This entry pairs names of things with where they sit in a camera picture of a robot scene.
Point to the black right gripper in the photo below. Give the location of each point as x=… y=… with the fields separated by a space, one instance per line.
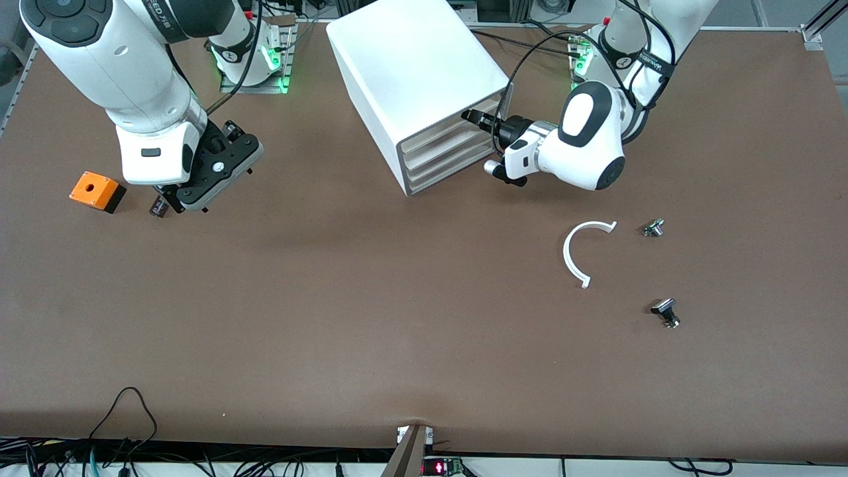
x=161 y=205

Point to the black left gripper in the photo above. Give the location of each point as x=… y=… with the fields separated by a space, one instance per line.
x=511 y=129

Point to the small black and orange button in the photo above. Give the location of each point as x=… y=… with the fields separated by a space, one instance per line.
x=157 y=209

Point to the white box corner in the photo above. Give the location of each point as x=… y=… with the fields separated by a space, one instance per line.
x=444 y=132

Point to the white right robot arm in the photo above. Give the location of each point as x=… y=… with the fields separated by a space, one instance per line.
x=126 y=73

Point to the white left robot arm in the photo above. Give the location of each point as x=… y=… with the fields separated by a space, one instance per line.
x=589 y=152

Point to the small silver button part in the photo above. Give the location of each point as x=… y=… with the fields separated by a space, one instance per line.
x=653 y=228

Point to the orange box with black base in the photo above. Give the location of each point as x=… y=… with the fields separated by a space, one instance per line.
x=93 y=189

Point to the circuit board with red display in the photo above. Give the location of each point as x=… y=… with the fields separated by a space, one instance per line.
x=440 y=468

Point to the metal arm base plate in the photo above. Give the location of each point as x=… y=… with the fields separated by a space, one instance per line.
x=252 y=89

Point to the brown camera mount post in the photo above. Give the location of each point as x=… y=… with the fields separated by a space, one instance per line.
x=407 y=457

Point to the aluminium frame profile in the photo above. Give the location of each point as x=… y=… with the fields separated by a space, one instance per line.
x=813 y=34

